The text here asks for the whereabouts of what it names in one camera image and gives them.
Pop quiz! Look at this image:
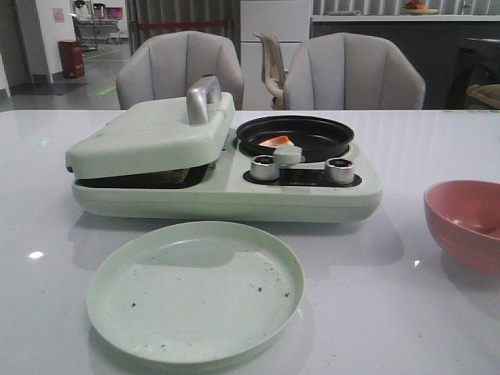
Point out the dark grey counter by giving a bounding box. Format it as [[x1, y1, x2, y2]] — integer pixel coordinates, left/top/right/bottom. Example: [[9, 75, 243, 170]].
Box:
[[309, 15, 499, 109]]

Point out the right silver control knob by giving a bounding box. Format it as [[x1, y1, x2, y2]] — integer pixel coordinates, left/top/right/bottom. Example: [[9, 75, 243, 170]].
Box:
[[323, 158, 355, 185]]

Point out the red trash bin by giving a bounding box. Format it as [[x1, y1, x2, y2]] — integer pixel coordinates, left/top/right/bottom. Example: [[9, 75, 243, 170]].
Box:
[[58, 40, 84, 78]]

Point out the grey upholstered chair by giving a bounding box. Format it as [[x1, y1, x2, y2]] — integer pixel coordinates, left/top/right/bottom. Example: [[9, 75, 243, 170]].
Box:
[[284, 33, 426, 110], [116, 30, 244, 110]]

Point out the white bread slice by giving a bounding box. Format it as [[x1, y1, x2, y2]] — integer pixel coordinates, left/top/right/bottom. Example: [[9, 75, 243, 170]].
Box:
[[137, 168, 190, 184]]

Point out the mint green round plate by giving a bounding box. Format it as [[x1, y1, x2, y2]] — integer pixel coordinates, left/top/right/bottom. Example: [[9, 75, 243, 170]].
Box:
[[87, 221, 305, 365]]

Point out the black round frying pan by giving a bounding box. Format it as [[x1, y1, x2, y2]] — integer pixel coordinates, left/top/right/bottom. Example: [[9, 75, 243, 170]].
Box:
[[236, 115, 354, 163]]

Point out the right grey upholstered chair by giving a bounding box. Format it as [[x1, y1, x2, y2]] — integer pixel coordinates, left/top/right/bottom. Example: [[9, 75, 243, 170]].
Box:
[[284, 33, 426, 110]]

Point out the silver control knob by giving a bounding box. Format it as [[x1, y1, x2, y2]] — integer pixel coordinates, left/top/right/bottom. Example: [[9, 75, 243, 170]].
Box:
[[323, 158, 355, 185], [250, 155, 280, 181]]

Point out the pink plastic bowl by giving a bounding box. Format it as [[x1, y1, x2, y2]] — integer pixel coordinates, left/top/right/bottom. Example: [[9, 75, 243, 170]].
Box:
[[423, 180, 499, 277]]

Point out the mint green sandwich maker lid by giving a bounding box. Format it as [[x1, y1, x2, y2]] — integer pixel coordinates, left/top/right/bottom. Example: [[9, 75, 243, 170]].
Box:
[[66, 91, 235, 180]]

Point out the orange cooked shrimp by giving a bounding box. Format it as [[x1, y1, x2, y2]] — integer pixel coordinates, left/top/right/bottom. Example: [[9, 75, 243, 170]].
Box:
[[259, 135, 295, 148]]

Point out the white cabinet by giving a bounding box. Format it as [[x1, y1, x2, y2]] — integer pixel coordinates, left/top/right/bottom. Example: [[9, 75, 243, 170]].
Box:
[[240, 1, 313, 111]]

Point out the left silver control knob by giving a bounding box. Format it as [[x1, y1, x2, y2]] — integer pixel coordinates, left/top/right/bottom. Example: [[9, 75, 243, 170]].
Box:
[[250, 155, 280, 181]]

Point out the background desk with monitor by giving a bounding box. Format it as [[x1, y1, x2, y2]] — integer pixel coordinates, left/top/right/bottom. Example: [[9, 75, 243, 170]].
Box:
[[70, 0, 129, 52]]

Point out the dark appliance at right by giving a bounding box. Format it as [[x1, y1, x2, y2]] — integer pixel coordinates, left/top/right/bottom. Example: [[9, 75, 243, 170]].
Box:
[[445, 38, 499, 109]]

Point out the left grey upholstered chair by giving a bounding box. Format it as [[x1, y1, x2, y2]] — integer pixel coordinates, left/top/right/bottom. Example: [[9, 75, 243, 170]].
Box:
[[116, 30, 244, 110]]

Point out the beige office chair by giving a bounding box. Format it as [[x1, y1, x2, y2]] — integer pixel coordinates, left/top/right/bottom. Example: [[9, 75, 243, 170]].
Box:
[[254, 33, 288, 110]]

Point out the fruit plate on counter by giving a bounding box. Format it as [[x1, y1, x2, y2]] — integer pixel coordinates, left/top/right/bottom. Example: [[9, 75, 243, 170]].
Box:
[[402, 0, 439, 16]]

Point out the mint green breakfast maker base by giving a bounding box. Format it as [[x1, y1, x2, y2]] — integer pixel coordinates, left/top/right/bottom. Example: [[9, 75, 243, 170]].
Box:
[[72, 130, 383, 223]]

